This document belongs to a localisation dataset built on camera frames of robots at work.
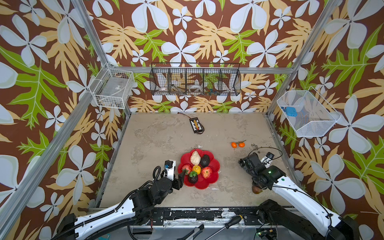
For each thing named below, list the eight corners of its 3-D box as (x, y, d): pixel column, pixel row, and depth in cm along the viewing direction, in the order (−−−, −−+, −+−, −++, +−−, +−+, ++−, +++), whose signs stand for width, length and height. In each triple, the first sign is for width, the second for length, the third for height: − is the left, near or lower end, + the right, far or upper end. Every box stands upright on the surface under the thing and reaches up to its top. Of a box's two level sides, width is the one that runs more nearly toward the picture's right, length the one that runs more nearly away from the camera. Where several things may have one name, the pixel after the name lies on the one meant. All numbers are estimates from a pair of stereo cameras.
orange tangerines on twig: (232, 149, 101) (233, 146, 99) (230, 144, 104) (231, 142, 101) (246, 146, 102) (248, 144, 100) (244, 142, 105) (246, 140, 103)
